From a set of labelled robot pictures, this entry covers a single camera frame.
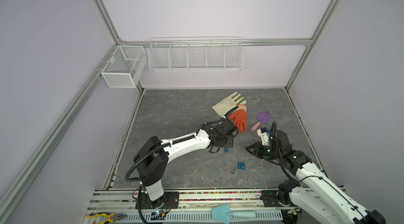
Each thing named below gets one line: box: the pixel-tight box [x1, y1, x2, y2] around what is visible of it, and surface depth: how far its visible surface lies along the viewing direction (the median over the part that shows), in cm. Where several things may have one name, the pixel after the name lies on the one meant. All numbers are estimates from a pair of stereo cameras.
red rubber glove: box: [228, 104, 248, 134], surface depth 105 cm
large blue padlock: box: [237, 157, 246, 171], surface depth 86 cm
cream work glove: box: [211, 92, 248, 118], surface depth 114 cm
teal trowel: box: [211, 204, 257, 224], surface depth 71 cm
